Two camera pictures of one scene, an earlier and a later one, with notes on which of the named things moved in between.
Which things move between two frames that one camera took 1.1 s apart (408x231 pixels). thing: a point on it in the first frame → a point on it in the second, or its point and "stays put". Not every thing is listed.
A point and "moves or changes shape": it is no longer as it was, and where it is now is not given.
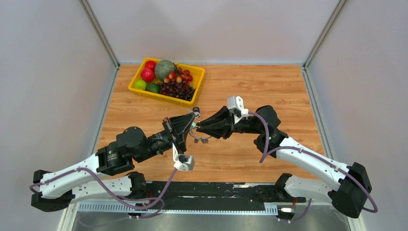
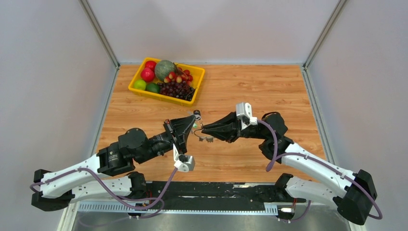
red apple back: [151, 64] stays put
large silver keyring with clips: [204, 140] moves or changes shape
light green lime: [140, 84] stays put
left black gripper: [181, 124] stays put
